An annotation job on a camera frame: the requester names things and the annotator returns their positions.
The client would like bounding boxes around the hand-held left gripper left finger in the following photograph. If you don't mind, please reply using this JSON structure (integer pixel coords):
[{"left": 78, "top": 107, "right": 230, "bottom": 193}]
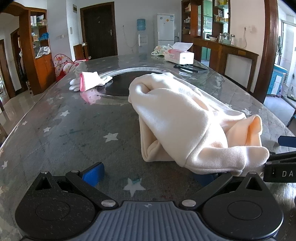
[{"left": 35, "top": 162, "right": 119, "bottom": 208}]

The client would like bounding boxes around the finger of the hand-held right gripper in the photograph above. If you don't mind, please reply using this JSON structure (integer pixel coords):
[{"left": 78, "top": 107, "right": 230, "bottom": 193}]
[
  {"left": 278, "top": 136, "right": 296, "bottom": 147},
  {"left": 264, "top": 152, "right": 296, "bottom": 165}
]

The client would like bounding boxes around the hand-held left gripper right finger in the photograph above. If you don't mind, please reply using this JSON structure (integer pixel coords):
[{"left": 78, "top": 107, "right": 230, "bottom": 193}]
[{"left": 179, "top": 171, "right": 269, "bottom": 208}]

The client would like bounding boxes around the cream garment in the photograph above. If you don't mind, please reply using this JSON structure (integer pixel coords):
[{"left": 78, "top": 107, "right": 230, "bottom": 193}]
[{"left": 128, "top": 72, "right": 270, "bottom": 177}]

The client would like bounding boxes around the light blue cabinet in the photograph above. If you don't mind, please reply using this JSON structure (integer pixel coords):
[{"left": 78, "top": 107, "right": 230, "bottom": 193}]
[{"left": 267, "top": 64, "right": 288, "bottom": 96}]

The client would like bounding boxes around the white glove with pink cuff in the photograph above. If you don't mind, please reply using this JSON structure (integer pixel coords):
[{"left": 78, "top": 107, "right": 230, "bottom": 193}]
[
  {"left": 80, "top": 71, "right": 113, "bottom": 92},
  {"left": 69, "top": 78, "right": 82, "bottom": 91}
]

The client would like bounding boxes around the round black built-in cooktop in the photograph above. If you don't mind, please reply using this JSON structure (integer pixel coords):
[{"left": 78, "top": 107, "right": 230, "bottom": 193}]
[{"left": 97, "top": 67, "right": 169, "bottom": 99}]

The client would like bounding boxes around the wooden sideboard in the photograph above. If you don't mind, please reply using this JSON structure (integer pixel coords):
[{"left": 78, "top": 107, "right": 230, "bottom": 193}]
[{"left": 193, "top": 37, "right": 259, "bottom": 93}]

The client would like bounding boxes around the pink dotted play tent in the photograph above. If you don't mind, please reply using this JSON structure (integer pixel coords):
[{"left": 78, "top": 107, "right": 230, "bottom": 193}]
[{"left": 54, "top": 53, "right": 89, "bottom": 81}]

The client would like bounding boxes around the wooden display cabinet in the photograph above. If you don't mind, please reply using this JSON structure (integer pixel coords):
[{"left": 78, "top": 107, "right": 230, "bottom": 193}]
[{"left": 20, "top": 6, "right": 56, "bottom": 95}]

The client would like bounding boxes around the small wooden shoe cabinet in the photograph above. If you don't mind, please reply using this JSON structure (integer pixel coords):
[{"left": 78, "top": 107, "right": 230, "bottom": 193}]
[{"left": 73, "top": 44, "right": 89, "bottom": 61}]

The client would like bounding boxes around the pink and white tissue box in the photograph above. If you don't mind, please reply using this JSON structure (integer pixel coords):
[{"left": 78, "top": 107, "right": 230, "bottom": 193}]
[{"left": 164, "top": 42, "right": 195, "bottom": 65}]

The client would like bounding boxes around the patterned crumpled cloth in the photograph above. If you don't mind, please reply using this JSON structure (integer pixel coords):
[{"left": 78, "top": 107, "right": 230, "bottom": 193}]
[{"left": 151, "top": 44, "right": 174, "bottom": 56}]

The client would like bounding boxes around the white water dispenser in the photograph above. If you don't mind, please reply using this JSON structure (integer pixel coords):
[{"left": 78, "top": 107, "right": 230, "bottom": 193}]
[{"left": 138, "top": 31, "right": 148, "bottom": 55}]

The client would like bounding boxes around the dark wooden door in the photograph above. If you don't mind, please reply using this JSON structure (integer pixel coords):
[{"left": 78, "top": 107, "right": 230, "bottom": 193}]
[{"left": 80, "top": 2, "right": 118, "bottom": 59}]

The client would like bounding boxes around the wooden glass shelf cabinet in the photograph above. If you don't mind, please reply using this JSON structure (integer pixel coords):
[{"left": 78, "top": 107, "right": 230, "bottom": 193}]
[{"left": 181, "top": 0, "right": 232, "bottom": 47}]

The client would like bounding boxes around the white refrigerator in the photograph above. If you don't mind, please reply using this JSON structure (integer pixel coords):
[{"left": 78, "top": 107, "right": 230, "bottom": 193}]
[{"left": 157, "top": 13, "right": 175, "bottom": 47}]

